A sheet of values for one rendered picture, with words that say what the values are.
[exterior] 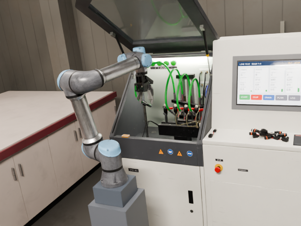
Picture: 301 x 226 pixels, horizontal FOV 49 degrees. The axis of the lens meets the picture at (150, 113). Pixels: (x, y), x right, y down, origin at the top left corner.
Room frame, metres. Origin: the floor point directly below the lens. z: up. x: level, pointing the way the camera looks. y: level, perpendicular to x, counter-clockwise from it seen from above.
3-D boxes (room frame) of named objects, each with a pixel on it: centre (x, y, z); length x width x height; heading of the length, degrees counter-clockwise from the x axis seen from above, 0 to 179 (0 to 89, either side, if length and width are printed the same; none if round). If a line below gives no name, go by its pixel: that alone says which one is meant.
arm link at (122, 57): (1.95, 0.09, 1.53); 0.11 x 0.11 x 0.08; 43
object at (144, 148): (2.10, 0.00, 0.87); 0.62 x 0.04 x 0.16; 63
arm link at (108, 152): (1.66, 0.25, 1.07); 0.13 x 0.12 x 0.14; 43
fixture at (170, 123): (2.25, -0.22, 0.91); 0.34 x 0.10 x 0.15; 63
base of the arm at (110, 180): (1.66, 0.24, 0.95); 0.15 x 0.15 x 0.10
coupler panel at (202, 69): (2.43, -0.45, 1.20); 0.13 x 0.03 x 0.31; 63
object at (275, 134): (1.84, -0.70, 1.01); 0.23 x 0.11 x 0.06; 63
